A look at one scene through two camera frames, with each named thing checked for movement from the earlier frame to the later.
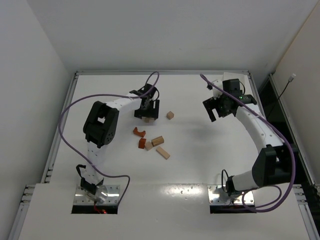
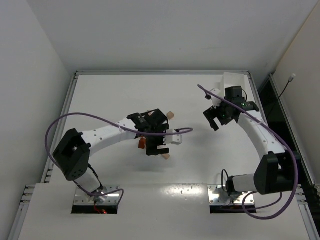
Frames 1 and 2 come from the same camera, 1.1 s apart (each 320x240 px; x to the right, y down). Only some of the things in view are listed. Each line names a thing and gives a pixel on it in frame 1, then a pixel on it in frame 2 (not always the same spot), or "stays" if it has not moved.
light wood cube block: (170, 115) stays
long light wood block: (162, 152) stays
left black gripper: (147, 112) -> (155, 135)
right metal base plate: (217, 195) stays
